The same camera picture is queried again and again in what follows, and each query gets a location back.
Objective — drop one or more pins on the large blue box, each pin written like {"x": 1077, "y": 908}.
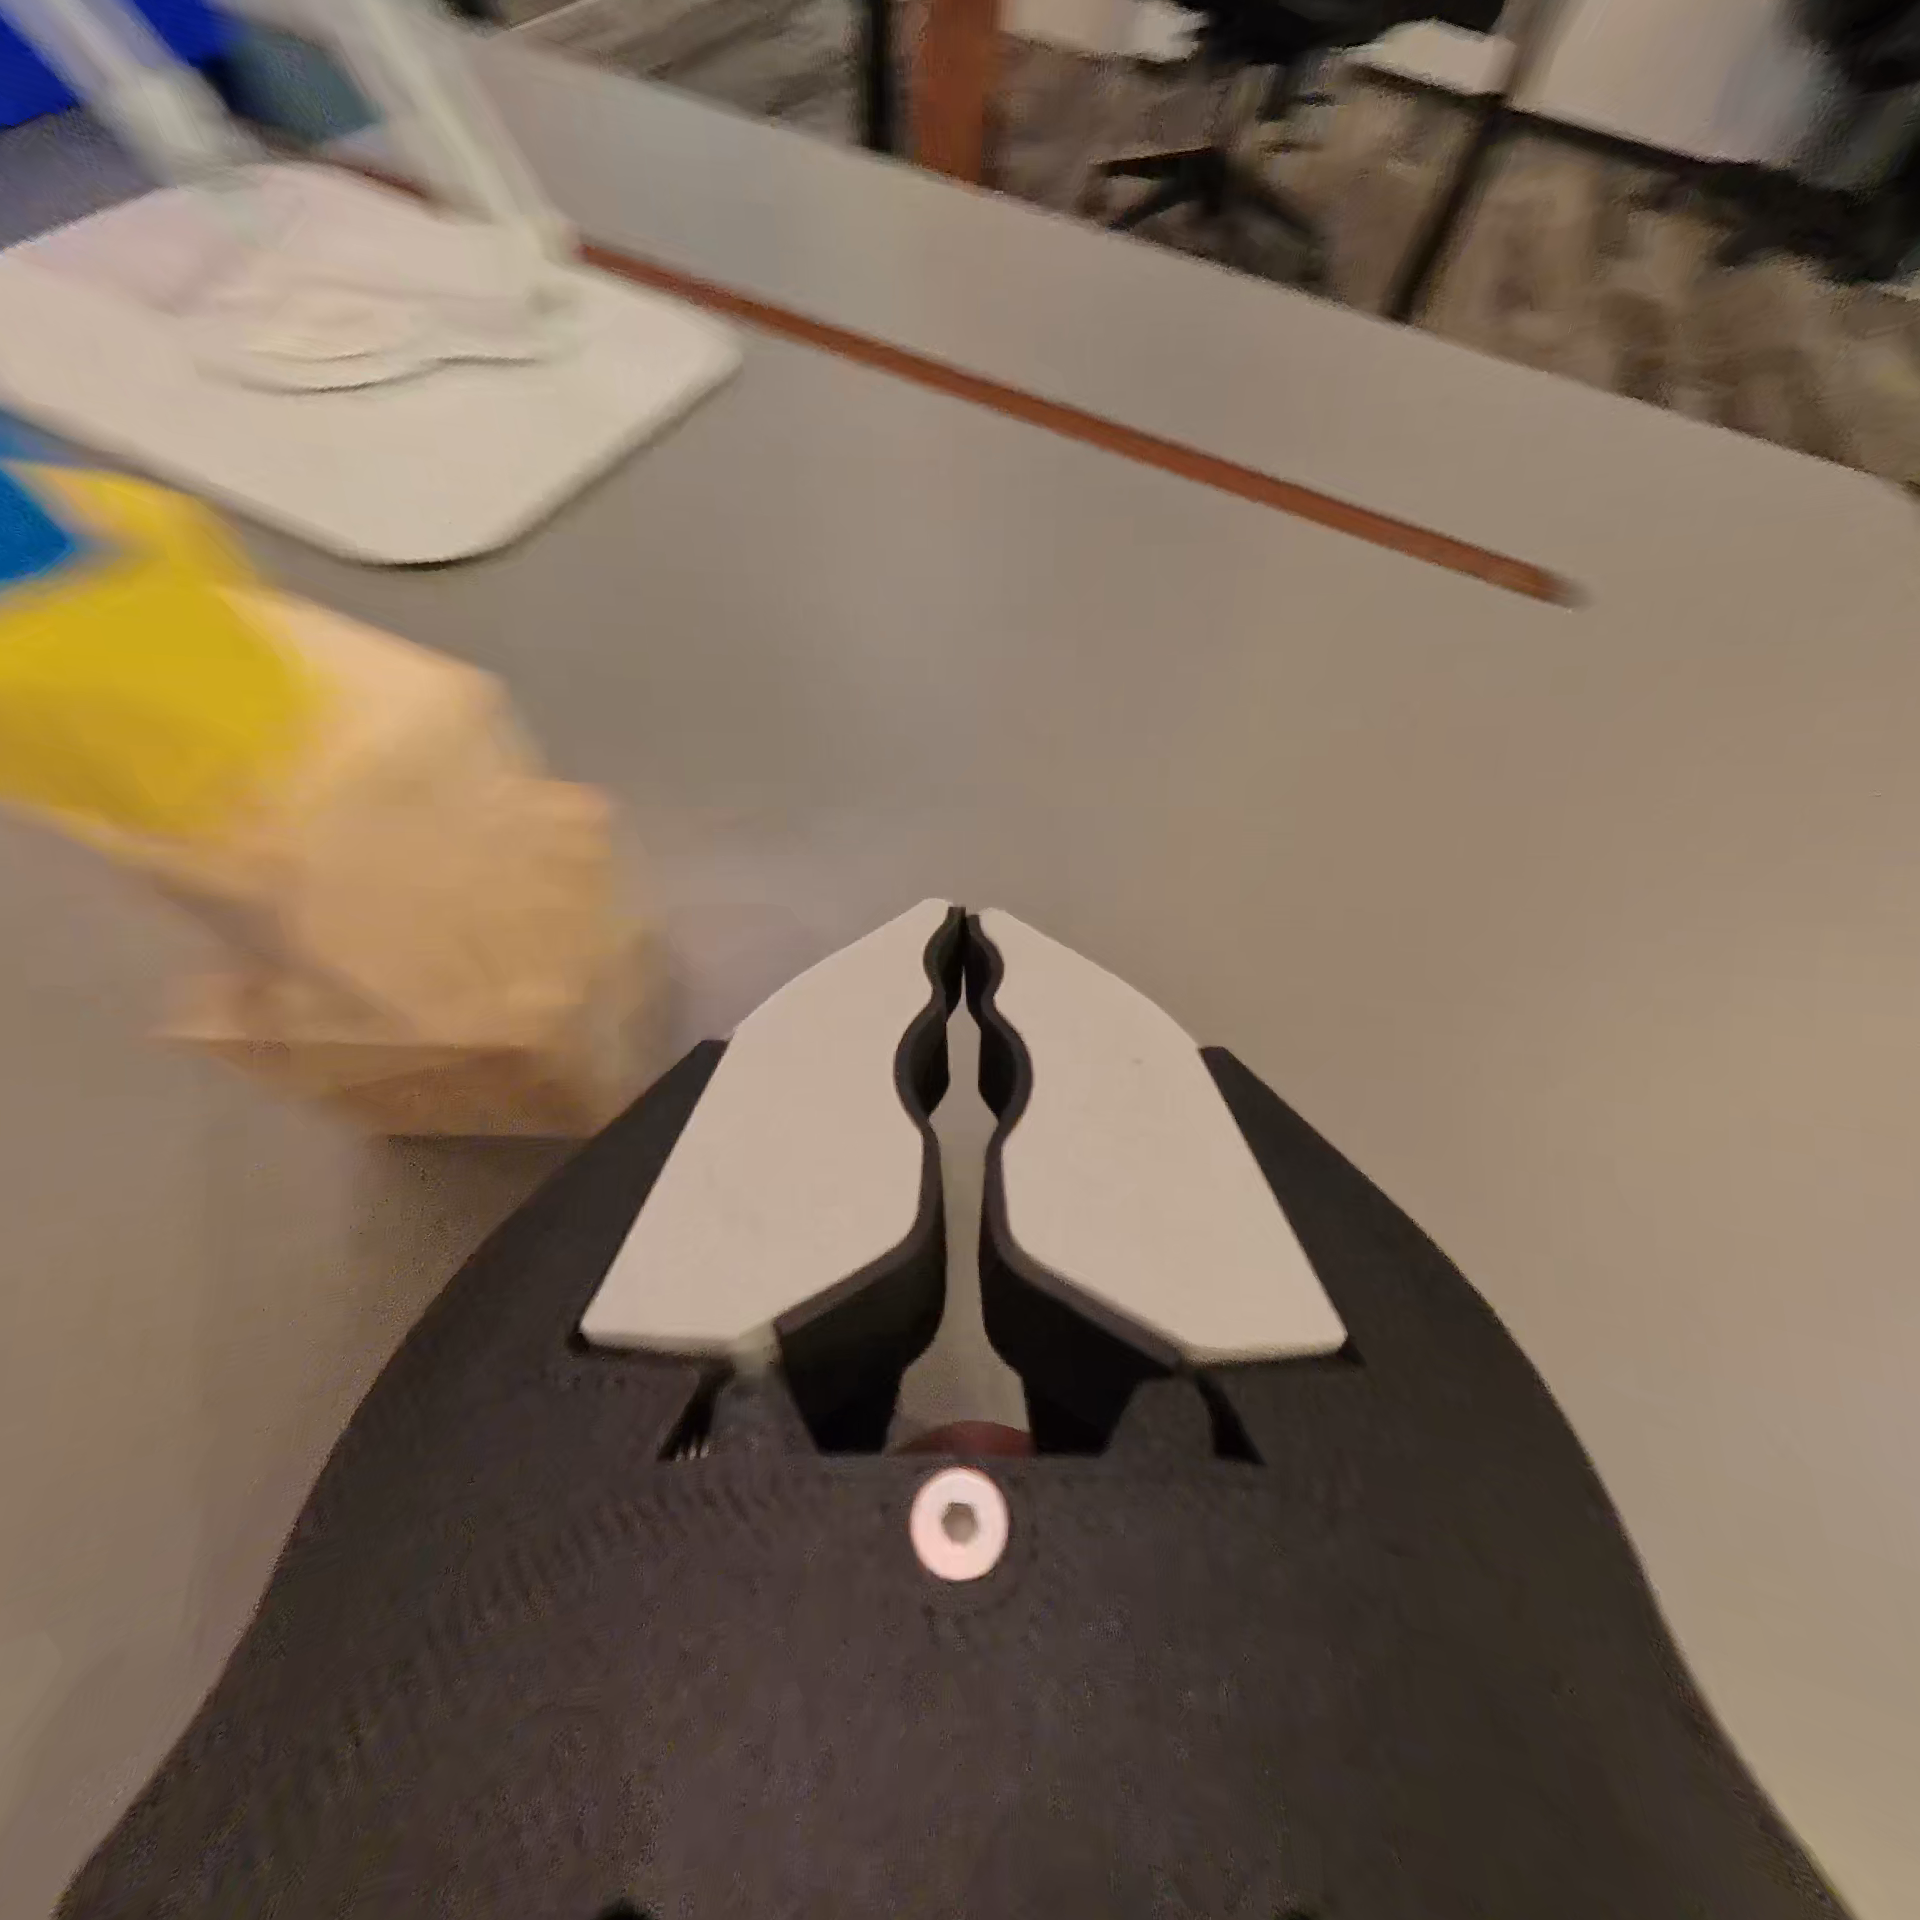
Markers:
{"x": 95, "y": 52}

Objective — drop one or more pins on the black chair base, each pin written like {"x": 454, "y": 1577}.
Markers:
{"x": 1231, "y": 168}

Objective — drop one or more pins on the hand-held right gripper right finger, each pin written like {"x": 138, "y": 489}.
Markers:
{"x": 1139, "y": 1184}

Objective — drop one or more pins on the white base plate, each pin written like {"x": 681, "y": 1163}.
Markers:
{"x": 496, "y": 451}

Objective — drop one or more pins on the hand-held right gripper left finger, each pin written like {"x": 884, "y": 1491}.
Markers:
{"x": 780, "y": 1167}

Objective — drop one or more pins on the yellow block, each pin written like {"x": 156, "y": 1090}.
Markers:
{"x": 133, "y": 675}

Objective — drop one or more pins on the brown wooden post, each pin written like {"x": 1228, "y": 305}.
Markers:
{"x": 951, "y": 82}

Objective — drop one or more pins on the large wooden cube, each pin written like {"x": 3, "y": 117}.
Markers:
{"x": 496, "y": 1024}
{"x": 377, "y": 724}

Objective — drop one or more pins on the black metal leg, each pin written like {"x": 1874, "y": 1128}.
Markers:
{"x": 1446, "y": 211}

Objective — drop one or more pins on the white board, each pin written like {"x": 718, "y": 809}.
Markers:
{"x": 1652, "y": 103}

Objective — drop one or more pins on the small blue cube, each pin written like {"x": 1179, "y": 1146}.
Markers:
{"x": 38, "y": 517}

